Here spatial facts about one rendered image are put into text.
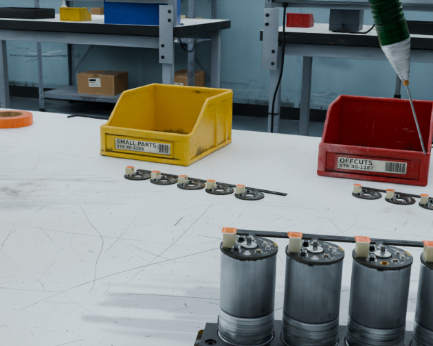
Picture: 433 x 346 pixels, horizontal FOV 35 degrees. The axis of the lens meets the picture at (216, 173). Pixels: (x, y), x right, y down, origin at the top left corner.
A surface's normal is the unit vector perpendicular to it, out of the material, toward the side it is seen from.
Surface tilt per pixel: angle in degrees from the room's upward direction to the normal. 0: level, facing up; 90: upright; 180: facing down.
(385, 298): 90
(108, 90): 90
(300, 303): 90
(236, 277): 90
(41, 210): 0
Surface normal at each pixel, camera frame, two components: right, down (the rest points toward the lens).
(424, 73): -0.33, 0.25
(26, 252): 0.02, -0.96
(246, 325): -0.09, 0.26
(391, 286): 0.17, 0.26
